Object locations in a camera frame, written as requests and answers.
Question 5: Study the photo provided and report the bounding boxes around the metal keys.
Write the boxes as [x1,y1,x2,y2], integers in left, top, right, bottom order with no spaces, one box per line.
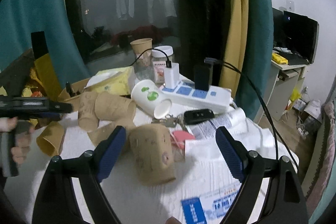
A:
[151,114,188,131]

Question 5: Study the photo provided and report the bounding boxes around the left hand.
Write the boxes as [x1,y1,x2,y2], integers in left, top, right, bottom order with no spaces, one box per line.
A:
[1,117,34,165]

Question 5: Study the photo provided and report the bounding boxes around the clear jar white lid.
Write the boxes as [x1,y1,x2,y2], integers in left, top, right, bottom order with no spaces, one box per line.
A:
[152,46,175,84]

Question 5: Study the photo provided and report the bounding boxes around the brown printed paper cup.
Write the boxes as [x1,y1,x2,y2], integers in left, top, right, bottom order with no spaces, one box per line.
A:
[129,123,176,186]

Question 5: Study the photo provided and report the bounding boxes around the yellow tissue pack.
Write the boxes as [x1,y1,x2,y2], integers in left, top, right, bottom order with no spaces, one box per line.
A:
[84,66,136,96]

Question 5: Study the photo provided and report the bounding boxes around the teal curtain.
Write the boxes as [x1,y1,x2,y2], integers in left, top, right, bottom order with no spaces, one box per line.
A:
[1,0,89,85]

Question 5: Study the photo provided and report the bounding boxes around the brown paper cup lying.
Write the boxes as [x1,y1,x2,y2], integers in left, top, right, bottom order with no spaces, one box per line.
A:
[94,92,136,121]
[78,92,99,132]

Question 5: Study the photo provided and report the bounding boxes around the yellow curtain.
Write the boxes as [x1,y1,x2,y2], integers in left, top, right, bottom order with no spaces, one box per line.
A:
[219,0,249,98]

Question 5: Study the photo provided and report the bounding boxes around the white usb charger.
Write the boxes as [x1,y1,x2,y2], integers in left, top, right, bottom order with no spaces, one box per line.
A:
[163,63,180,89]

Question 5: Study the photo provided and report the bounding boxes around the yellow-brown paper cup left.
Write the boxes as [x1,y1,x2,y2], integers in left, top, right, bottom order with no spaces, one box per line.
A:
[37,122,65,157]

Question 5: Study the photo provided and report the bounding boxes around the black computer monitor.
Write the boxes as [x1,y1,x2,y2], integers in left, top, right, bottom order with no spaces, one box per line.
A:
[273,9,319,65]

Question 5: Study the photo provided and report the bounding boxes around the white power strip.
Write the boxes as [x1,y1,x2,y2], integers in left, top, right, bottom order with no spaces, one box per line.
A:
[159,79,233,114]

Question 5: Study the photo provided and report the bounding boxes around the upright brown paper cup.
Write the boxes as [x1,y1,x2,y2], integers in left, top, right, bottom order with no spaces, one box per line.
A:
[130,38,153,73]

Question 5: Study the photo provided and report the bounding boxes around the black cable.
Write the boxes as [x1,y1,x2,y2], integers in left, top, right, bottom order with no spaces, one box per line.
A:
[130,48,300,175]

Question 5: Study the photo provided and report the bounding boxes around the black car key fob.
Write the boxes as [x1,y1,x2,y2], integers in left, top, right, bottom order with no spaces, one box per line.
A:
[183,109,215,125]

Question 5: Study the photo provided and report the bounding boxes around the black power adapter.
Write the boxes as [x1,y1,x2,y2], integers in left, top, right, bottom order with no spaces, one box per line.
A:
[194,64,213,92]

